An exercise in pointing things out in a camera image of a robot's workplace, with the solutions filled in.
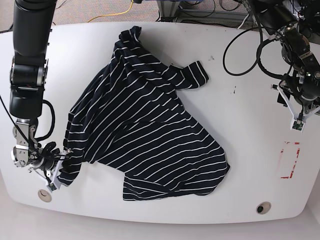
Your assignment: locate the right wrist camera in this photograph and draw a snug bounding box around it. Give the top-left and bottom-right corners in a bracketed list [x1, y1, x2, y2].
[47, 183, 57, 193]

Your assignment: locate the aluminium frame stand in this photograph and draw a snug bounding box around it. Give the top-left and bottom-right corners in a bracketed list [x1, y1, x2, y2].
[157, 0, 300, 40]

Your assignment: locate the navy white striped t-shirt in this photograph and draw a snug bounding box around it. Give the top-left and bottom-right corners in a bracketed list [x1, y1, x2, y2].
[57, 26, 230, 201]

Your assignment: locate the left table grommet hole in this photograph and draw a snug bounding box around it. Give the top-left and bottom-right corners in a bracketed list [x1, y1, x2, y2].
[37, 189, 52, 203]

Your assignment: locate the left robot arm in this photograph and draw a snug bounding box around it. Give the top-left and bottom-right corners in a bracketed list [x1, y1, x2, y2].
[246, 0, 320, 132]

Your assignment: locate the right table grommet hole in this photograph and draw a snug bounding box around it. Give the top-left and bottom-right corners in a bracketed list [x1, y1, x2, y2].
[256, 201, 272, 215]

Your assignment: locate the yellow cable on floor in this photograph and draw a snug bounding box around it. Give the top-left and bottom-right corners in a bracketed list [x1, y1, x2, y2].
[87, 1, 133, 24]

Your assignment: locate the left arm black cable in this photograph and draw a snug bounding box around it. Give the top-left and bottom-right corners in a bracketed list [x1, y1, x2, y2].
[223, 7, 298, 81]

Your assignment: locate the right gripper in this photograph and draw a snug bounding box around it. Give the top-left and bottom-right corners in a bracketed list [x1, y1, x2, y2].
[28, 148, 72, 190]

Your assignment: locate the table grommet hole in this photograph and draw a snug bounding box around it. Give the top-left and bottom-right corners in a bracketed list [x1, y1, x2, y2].
[37, 189, 52, 203]
[256, 201, 272, 215]

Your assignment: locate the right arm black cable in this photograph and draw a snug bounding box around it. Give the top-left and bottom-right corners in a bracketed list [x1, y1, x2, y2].
[33, 98, 56, 141]

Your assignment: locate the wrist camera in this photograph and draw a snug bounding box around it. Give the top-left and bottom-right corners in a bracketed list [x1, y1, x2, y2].
[290, 118, 305, 132]
[47, 183, 57, 193]

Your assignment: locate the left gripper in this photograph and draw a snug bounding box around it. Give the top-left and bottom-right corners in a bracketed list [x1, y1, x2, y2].
[271, 84, 320, 130]

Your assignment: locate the red tape rectangle marking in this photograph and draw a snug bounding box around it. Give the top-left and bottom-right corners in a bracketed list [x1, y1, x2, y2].
[277, 141, 301, 180]

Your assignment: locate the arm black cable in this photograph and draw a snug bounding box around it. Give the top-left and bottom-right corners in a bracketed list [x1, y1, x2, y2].
[223, 7, 298, 81]
[33, 98, 56, 141]

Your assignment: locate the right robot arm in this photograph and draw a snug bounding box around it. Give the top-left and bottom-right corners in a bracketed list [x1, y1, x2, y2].
[6, 0, 68, 192]

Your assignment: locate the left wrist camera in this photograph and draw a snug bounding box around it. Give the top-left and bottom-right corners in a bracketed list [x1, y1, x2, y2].
[290, 118, 305, 132]

